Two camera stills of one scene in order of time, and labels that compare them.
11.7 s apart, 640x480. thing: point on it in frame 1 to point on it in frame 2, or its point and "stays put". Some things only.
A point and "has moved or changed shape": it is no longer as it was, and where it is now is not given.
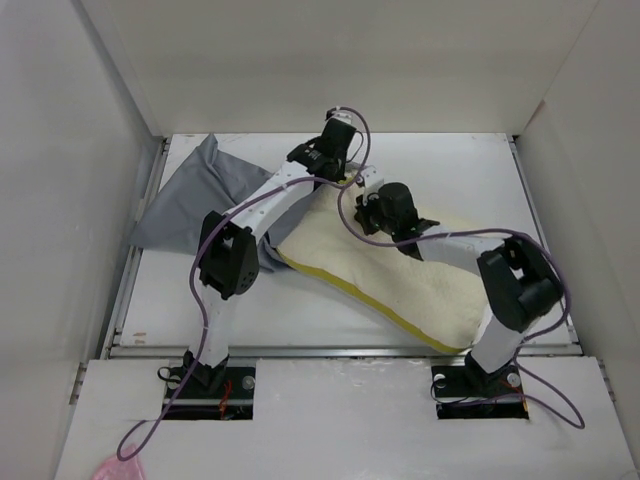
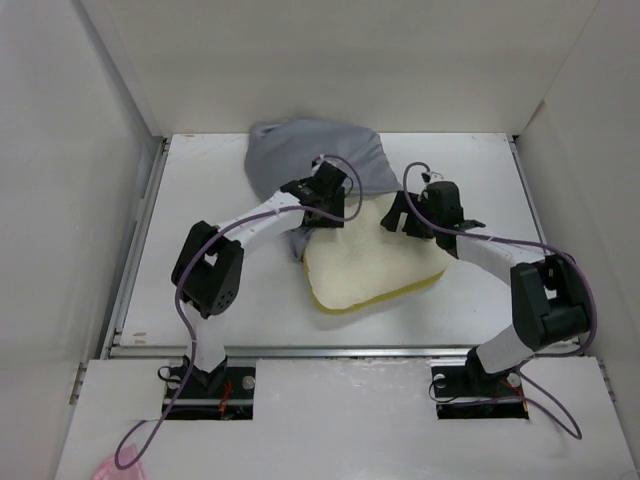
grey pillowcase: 207,184 to 278,153
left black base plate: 211,393 stays put
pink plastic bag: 116,469 stays put
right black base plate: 466,392 stays put
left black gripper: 341,174 to 324,222
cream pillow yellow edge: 446,309 has moved or changed shape
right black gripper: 362,211 to 400,204
